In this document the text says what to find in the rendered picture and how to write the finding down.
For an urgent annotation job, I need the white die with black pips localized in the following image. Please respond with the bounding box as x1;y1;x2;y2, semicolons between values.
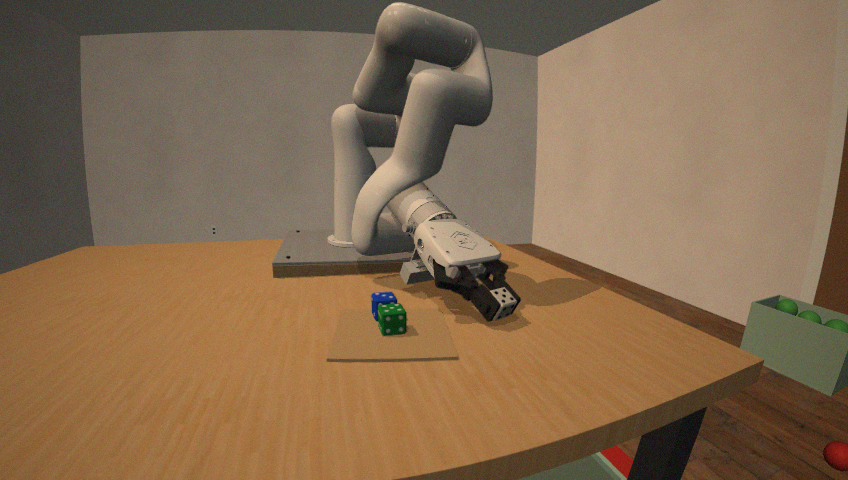
490;287;517;321

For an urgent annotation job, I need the tan flat mat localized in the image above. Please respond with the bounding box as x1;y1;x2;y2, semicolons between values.
326;308;458;362

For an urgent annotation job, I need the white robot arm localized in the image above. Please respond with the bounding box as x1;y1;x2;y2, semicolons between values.
328;2;493;285

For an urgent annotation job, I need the green die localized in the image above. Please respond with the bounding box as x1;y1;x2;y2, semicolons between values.
378;303;406;336

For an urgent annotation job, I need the blue die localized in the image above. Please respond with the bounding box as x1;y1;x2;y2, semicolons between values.
371;292;397;321

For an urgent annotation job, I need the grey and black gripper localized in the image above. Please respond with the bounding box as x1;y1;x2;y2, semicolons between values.
414;211;521;322

